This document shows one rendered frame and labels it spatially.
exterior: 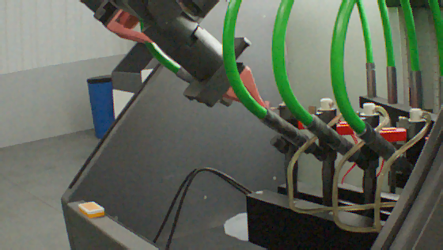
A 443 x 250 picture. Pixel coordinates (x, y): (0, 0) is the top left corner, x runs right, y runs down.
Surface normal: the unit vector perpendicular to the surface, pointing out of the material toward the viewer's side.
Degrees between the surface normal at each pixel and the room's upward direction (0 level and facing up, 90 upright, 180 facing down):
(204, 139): 90
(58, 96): 90
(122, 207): 90
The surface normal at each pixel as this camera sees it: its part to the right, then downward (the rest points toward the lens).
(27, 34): 0.66, 0.08
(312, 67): -0.82, 0.15
